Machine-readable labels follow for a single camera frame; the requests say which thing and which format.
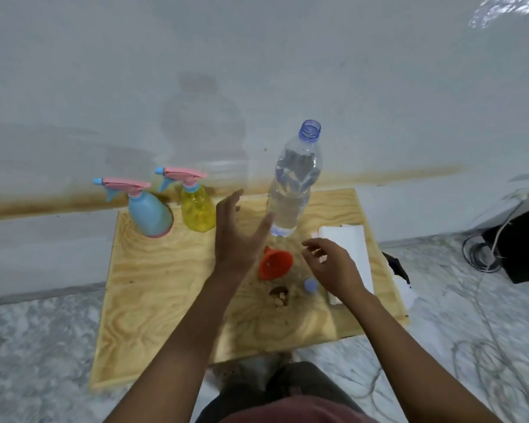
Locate person's right hand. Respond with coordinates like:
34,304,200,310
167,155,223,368
301,237,372,303

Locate person's left hand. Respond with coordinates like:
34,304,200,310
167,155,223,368
214,189,277,279

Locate person's left forearm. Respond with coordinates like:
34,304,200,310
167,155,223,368
103,268,253,423

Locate person's right forearm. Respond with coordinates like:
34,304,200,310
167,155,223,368
340,284,505,423

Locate orange plastic funnel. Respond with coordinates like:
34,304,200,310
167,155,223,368
259,246,294,281

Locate white folded paper towel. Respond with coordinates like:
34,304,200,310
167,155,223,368
312,224,375,306

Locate clear plastic water bottle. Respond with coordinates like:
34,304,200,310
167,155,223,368
267,120,324,238

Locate yellow spray bottle pink trigger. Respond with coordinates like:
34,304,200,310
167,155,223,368
155,167,217,233

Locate small black object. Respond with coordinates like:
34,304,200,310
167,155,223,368
381,252,411,285

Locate blue spray bottle pink trigger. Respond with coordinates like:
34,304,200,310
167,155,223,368
93,178,174,239

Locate person's dark trousers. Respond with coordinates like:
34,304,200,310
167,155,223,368
196,361,367,423

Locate person's foot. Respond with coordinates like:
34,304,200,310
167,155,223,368
209,353,292,389

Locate person's pink shirt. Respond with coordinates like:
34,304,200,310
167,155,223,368
220,394,380,423

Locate black box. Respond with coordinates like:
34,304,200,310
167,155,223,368
483,189,529,285

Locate black coiled cable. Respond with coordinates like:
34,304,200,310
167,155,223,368
461,232,504,274

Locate white cable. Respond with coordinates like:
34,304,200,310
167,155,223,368
452,191,529,423

